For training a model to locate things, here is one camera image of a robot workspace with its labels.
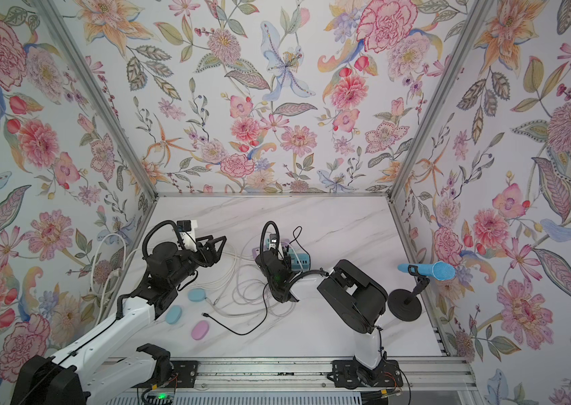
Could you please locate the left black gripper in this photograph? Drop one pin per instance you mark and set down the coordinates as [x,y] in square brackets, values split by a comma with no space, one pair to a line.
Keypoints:
[213,256]

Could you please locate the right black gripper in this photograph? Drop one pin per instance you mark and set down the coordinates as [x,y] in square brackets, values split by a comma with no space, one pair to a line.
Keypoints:
[288,264]

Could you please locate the teal earbud case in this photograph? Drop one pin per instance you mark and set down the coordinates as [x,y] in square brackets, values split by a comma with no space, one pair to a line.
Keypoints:
[197,295]
[174,315]

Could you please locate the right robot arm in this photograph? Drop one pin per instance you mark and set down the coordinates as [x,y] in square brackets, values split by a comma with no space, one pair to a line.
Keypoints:
[356,298]

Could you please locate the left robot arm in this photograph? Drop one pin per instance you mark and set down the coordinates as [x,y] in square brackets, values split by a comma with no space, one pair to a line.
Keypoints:
[76,375]

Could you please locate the teal power strip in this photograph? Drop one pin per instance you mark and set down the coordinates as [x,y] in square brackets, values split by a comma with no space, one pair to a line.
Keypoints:
[300,262]

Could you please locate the pink earbud case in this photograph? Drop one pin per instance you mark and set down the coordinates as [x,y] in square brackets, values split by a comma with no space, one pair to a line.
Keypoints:
[200,330]

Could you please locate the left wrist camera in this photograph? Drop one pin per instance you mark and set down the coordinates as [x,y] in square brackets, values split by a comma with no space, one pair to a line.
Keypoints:
[186,230]

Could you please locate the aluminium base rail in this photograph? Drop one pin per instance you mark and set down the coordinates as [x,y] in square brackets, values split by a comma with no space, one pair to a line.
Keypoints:
[419,374]

